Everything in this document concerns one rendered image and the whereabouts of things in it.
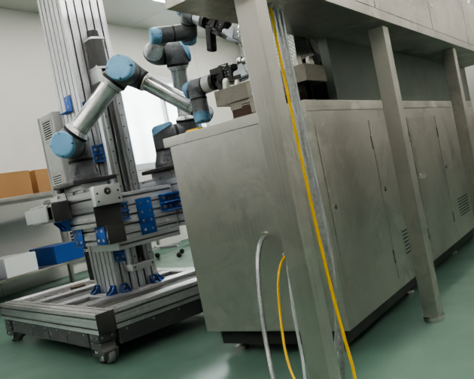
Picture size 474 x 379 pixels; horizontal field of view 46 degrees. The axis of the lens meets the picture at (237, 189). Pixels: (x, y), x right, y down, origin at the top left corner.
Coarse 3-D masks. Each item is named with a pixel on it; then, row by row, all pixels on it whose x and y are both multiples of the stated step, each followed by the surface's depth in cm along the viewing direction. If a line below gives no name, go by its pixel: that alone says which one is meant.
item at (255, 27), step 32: (256, 0) 136; (256, 32) 136; (384, 32) 209; (256, 64) 137; (384, 64) 210; (448, 64) 296; (256, 96) 138; (384, 96) 211; (288, 128) 139; (288, 160) 137; (288, 192) 137; (416, 192) 211; (288, 224) 138; (416, 224) 211; (288, 256) 139; (416, 256) 212; (320, 288) 140; (320, 320) 137; (320, 352) 137
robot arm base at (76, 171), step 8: (72, 160) 259; (80, 160) 258; (88, 160) 260; (72, 168) 259; (80, 168) 258; (88, 168) 259; (96, 168) 265; (72, 176) 258; (80, 176) 257; (88, 176) 258; (96, 176) 261
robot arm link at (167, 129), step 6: (156, 126) 291; (162, 126) 291; (168, 126) 292; (174, 126) 294; (156, 132) 291; (162, 132) 291; (168, 132) 292; (174, 132) 292; (156, 138) 292; (162, 138) 291; (156, 144) 292; (162, 144) 291
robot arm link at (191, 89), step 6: (198, 78) 242; (186, 84) 244; (192, 84) 242; (198, 84) 240; (186, 90) 244; (192, 90) 242; (198, 90) 241; (186, 96) 246; (192, 96) 243; (198, 96) 242
